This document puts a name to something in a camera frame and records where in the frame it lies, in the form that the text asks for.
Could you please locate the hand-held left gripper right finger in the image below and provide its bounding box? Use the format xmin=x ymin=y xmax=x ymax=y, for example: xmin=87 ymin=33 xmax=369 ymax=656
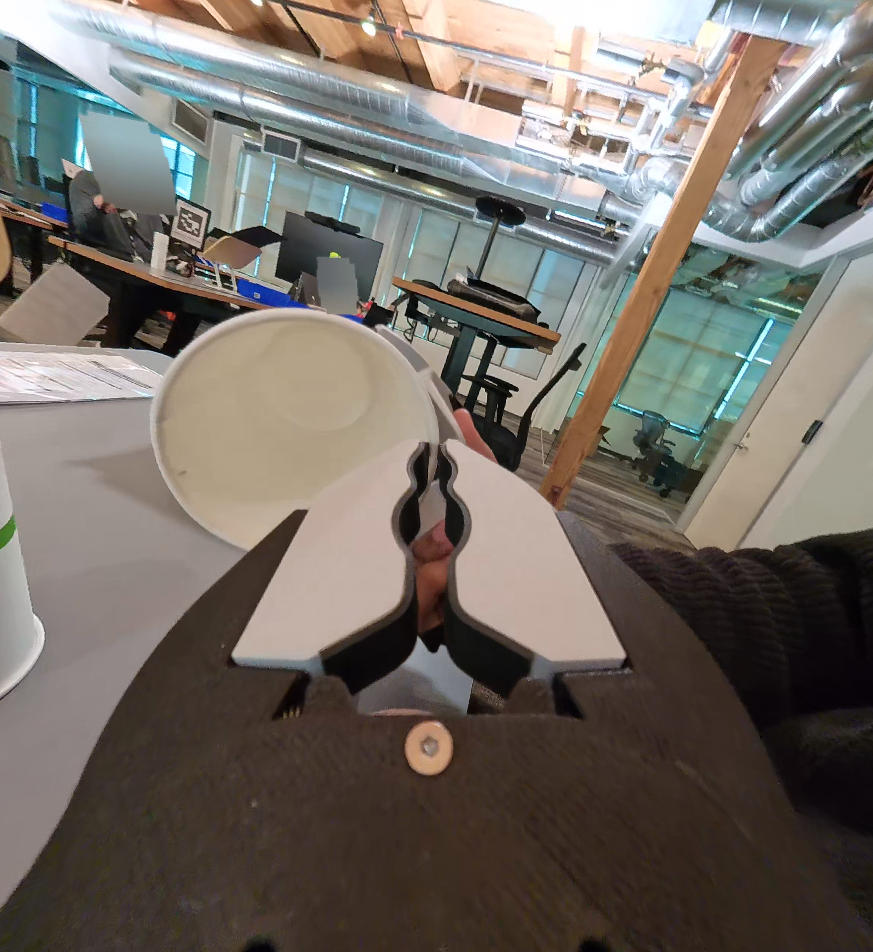
xmin=440 ymin=439 xmax=628 ymax=700

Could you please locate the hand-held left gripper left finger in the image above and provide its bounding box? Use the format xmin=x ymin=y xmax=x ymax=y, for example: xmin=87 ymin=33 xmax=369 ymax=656
xmin=230 ymin=440 xmax=437 ymax=696

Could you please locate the person's right hand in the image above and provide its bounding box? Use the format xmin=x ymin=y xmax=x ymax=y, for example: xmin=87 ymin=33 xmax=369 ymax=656
xmin=410 ymin=408 xmax=500 ymax=650

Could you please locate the black office chair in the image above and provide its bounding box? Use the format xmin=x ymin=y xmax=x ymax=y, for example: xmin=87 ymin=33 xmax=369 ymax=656
xmin=633 ymin=411 xmax=686 ymax=499
xmin=466 ymin=342 xmax=587 ymax=473

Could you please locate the black bag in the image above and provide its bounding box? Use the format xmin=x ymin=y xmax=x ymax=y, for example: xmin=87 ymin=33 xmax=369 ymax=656
xmin=447 ymin=275 xmax=541 ymax=317

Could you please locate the black round floor lamp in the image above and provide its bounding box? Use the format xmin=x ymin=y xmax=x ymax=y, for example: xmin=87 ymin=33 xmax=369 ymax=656
xmin=475 ymin=195 xmax=526 ymax=280

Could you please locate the large black monitor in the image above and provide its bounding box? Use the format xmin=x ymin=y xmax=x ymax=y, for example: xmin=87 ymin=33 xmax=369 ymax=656
xmin=275 ymin=212 xmax=385 ymax=302

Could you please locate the black white marker board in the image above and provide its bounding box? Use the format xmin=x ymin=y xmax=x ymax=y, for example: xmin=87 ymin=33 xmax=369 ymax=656
xmin=172 ymin=201 xmax=212 ymax=250

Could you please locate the laminated paper sheet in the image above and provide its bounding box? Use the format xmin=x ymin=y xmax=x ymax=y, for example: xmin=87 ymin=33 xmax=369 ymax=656
xmin=0 ymin=348 xmax=164 ymax=406

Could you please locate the white leaning panel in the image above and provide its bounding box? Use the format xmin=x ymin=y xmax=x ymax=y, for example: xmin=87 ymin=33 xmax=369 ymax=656
xmin=0 ymin=264 xmax=110 ymax=347

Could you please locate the silver pipe bundle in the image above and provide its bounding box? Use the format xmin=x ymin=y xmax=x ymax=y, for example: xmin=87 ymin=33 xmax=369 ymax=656
xmin=704 ymin=0 xmax=873 ymax=242

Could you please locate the person's dark clothed body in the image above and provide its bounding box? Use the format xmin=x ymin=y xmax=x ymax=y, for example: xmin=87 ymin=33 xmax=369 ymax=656
xmin=778 ymin=818 xmax=873 ymax=952

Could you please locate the wooden support post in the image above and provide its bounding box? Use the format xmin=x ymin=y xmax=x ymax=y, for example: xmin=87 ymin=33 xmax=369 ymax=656
xmin=540 ymin=33 xmax=790 ymax=510

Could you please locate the silver air duct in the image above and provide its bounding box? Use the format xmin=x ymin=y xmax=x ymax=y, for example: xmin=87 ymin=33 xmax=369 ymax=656
xmin=60 ymin=0 xmax=437 ymax=90
xmin=109 ymin=59 xmax=634 ymax=224

